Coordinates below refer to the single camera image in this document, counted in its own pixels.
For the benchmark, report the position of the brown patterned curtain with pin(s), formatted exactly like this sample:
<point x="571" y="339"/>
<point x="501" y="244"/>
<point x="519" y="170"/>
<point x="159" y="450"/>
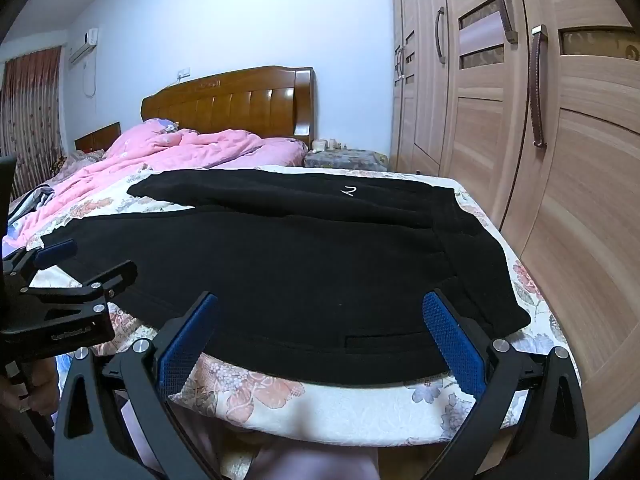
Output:
<point x="30" y="110"/>

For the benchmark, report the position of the nightstand with floral cover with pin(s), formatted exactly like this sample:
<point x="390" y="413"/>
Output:
<point x="345" y="160"/>

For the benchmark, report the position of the wooden bed headboard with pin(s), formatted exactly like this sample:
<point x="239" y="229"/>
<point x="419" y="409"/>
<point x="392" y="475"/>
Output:
<point x="225" y="105"/>

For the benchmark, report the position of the wooden wardrobe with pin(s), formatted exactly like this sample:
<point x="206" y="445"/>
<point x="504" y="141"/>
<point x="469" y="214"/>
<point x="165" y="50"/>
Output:
<point x="575" y="210"/>

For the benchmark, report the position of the black pants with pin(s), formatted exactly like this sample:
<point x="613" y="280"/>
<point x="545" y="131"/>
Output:
<point x="275" y="270"/>

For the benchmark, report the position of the floral bed sheet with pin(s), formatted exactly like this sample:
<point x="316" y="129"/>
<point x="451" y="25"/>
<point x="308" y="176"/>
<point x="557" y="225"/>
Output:
<point x="350" y="410"/>

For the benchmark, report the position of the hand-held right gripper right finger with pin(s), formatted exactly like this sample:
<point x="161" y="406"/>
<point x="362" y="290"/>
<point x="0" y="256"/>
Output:
<point x="455" y="345"/>

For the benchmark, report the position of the white air conditioner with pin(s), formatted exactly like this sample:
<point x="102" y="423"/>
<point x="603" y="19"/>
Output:
<point x="82" y="47"/>

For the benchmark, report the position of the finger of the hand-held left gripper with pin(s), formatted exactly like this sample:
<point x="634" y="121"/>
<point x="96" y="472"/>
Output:
<point x="55" y="253"/>
<point x="117" y="275"/>

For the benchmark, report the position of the striped cloth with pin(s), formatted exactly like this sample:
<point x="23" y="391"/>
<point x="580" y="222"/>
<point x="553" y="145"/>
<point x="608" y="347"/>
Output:
<point x="35" y="200"/>

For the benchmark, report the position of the small white jar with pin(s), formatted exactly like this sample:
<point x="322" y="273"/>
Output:
<point x="318" y="146"/>

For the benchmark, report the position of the person's left hand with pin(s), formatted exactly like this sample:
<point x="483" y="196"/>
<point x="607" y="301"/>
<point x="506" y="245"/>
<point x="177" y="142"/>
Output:
<point x="44" y="385"/>

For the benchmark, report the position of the pink quilt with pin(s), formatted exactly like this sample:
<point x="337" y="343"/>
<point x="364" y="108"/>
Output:
<point x="165" y="155"/>

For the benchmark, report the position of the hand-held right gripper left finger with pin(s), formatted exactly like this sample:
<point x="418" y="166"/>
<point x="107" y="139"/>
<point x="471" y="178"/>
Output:
<point x="185" y="345"/>

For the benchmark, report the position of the small wooden headboard panel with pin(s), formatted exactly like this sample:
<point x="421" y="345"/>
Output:
<point x="100" y="137"/>

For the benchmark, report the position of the white wall socket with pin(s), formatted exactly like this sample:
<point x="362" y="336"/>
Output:
<point x="184" y="73"/>

